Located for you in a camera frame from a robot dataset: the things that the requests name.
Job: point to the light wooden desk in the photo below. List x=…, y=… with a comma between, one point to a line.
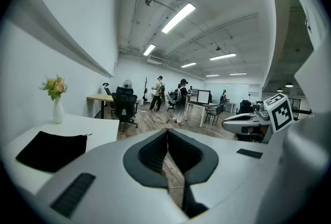
x=99, y=97

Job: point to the yellow flower bouquet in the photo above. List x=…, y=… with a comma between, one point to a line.
x=55, y=87

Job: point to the black standing fan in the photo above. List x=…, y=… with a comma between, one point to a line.
x=127, y=84

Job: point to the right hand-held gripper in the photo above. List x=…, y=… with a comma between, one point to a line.
x=280, y=114

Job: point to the white air conditioner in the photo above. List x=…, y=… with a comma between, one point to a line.
x=154, y=60

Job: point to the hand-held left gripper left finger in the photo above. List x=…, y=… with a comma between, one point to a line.
x=103, y=166

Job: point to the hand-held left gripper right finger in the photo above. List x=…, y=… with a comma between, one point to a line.
x=232, y=166

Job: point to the white ribbed vase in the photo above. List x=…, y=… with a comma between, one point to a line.
x=58, y=111

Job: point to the long white table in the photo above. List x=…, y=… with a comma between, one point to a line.
x=196, y=104

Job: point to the black coat rack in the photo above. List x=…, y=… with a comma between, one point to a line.
x=146, y=88

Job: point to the long ceiling light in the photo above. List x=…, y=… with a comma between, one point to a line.
x=178, y=17
x=238, y=73
x=212, y=75
x=149, y=49
x=188, y=64
x=222, y=56

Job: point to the grey visitor chair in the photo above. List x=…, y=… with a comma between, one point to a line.
x=216, y=113

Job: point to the person's grey jacket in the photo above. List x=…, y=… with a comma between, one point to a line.
x=307, y=11

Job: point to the black pendant lamp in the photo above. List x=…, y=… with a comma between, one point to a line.
x=288, y=85

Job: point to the computer monitor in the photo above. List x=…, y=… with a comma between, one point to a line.
x=203, y=96

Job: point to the black mesh office chair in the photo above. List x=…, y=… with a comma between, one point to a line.
x=124, y=104

